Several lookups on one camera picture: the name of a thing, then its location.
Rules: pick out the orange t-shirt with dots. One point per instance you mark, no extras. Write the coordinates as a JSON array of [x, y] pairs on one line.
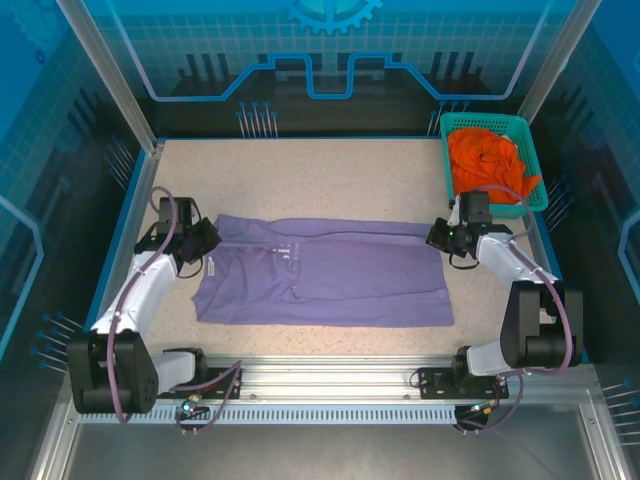
[[480, 160]]

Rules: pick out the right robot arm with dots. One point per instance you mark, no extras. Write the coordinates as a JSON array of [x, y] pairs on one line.
[[530, 325]]

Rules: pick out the purple t-shirt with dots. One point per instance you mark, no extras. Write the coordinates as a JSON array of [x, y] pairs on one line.
[[325, 280]]

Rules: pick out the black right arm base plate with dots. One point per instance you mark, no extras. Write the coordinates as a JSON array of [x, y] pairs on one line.
[[435, 385]]

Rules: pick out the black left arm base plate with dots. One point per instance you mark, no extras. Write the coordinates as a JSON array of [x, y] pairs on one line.
[[220, 375]]

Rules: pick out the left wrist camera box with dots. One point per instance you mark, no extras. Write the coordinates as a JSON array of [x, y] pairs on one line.
[[177, 215]]

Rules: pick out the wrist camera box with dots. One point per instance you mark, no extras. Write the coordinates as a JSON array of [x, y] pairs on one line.
[[177, 215], [475, 207]]

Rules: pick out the teal plastic basket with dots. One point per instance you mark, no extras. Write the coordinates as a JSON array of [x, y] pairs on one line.
[[510, 211]]

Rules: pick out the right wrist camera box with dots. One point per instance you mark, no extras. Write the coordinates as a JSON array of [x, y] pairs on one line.
[[475, 207]]

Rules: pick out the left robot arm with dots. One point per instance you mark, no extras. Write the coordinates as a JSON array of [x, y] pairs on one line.
[[115, 370]]

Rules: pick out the aluminium frame post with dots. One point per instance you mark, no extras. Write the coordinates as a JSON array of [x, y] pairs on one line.
[[548, 75], [113, 75]]

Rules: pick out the white garment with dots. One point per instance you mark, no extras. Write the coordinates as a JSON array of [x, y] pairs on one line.
[[507, 136]]

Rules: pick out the aluminium mounting rail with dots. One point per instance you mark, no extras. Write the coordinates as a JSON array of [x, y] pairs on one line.
[[325, 380]]

